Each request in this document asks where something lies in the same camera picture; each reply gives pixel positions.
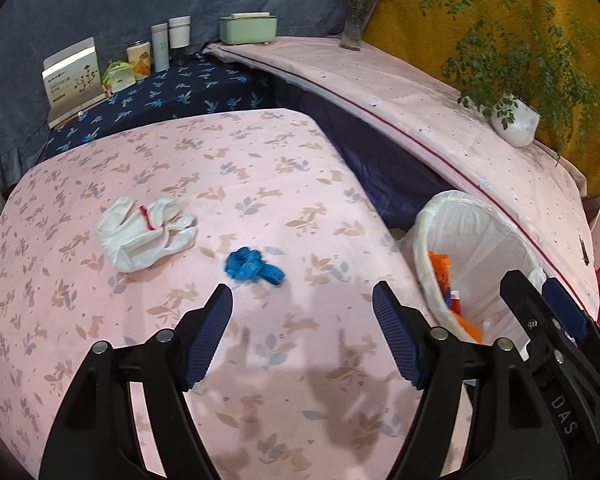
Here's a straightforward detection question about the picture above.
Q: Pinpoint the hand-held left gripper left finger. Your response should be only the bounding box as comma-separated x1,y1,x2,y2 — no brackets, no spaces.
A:
40,282,234,480

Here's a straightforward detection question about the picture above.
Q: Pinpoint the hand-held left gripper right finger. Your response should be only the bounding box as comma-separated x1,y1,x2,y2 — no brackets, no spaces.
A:
371,280,581,480

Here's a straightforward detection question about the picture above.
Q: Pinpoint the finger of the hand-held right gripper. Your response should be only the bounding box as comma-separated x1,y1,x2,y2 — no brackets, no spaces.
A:
541,276,591,339
499,269,600,401

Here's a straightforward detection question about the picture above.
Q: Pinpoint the orange cloth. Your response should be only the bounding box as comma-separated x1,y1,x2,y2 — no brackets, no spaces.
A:
426,251,482,345

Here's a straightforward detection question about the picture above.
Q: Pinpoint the blue sock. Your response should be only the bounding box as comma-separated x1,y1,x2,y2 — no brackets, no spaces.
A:
224,246,286,288

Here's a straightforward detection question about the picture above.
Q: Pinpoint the trash bin with white liner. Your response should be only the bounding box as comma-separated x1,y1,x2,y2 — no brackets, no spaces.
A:
397,190,551,346

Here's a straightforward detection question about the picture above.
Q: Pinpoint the white socks pair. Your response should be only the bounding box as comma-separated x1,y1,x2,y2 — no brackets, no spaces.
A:
96,196,199,274

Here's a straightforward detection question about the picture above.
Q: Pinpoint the dark purple cloth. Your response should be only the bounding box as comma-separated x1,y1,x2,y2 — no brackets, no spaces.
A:
272,72,461,233

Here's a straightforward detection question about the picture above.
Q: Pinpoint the green plant in white pot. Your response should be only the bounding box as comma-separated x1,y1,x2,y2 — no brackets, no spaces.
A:
417,0,600,148

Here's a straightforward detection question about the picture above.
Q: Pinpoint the pink bunny print cloth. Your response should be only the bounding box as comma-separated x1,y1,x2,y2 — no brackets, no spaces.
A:
0,109,476,480

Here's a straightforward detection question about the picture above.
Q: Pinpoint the pale pink dotted cloth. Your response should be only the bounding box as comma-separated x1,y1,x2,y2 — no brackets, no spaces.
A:
202,36,600,326

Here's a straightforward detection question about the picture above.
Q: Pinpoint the navy floral cloth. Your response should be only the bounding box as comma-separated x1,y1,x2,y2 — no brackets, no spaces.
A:
42,50,276,161

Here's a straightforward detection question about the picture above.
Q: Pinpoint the green packet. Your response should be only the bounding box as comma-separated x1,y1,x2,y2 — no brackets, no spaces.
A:
101,60,134,94

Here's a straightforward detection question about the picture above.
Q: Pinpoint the yellow tin can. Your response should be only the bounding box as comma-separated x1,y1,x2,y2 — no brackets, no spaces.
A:
126,41,152,81

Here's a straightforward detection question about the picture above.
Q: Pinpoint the white flower print box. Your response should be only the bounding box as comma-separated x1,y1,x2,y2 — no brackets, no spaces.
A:
42,37,106,128

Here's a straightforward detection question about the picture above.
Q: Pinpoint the white bottle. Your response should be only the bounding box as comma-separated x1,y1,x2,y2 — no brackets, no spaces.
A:
151,23,171,73

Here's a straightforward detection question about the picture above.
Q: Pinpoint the white lidded jar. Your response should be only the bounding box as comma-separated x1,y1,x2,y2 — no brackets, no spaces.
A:
168,16,191,51

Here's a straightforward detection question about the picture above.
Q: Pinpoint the green tissue box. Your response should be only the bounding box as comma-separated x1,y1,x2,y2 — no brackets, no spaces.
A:
218,11,279,47

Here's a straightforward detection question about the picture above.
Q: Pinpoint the glass vase with pink flowers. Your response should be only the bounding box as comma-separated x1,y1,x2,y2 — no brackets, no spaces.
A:
334,0,393,51

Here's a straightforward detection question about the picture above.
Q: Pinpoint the blue grey cloth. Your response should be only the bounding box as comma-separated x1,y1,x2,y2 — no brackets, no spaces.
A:
0,0,391,191

